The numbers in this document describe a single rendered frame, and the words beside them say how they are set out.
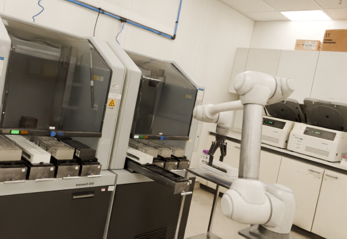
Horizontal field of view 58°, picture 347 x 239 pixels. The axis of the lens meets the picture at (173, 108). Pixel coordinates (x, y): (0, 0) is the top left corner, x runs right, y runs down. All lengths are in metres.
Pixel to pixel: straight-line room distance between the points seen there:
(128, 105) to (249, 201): 1.06
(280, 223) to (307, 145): 2.40
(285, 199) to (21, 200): 1.35
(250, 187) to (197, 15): 3.05
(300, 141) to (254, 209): 2.55
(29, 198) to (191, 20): 3.02
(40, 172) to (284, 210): 1.28
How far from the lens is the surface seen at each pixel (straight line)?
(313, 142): 4.02
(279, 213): 1.69
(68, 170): 1.95
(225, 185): 2.10
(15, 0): 3.00
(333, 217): 4.02
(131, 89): 2.18
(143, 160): 2.20
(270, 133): 4.22
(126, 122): 2.20
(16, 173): 1.83
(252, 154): 1.60
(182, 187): 2.00
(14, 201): 1.89
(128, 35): 3.52
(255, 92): 1.62
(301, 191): 4.09
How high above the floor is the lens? 1.34
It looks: 3 degrees down
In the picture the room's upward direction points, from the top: 11 degrees clockwise
